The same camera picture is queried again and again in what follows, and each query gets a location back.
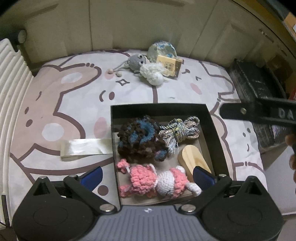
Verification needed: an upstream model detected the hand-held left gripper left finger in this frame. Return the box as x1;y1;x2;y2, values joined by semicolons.
24;166;117;215

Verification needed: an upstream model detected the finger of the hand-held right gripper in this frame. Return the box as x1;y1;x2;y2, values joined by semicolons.
220;102;255;121

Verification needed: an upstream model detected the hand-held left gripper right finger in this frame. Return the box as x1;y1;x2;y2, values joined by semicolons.
178;166;272;215

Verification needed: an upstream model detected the oval wooden block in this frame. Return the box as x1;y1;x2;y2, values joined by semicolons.
178;145;212;183

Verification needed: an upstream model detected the black cardboard box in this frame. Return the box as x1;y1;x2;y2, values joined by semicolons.
110;103;233;205

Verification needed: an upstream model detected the pink white crochet doll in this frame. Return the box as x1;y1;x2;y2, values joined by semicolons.
117;159;202;198

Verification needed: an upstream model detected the grey gold rope bundle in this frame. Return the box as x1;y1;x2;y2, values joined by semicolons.
158;116;200;154

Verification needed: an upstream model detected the brown blue yarn bundle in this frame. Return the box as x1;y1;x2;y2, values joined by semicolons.
117;115;169;161

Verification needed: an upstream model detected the small gold gift box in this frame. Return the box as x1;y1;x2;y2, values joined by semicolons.
156;55;183;78

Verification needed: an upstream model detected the white yarn ball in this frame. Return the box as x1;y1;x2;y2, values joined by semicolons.
139;62;165;86

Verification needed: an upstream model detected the blue white floral pouch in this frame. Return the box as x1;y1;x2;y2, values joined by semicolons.
147;40;177;63

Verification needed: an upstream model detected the grey crochet toy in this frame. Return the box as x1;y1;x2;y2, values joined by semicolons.
109;54;151;77

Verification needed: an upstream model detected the person's right hand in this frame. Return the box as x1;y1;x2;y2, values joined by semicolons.
285;135;296;188

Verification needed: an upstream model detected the black wrapped bundle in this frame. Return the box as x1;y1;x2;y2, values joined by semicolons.
228;58;296;149

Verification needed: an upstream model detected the cream cabinet door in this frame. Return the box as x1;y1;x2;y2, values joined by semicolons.
111;0;220;55
196;13;275;68
23;0;116;64
261;35;292;69

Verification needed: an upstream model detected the printed cartoon blanket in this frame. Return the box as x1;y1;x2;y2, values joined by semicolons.
9;49;269;209

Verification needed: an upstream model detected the white ribbed suitcase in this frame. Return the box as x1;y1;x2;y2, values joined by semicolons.
0;38;35;197

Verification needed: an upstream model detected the black cable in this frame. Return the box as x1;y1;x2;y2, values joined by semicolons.
0;195;11;228

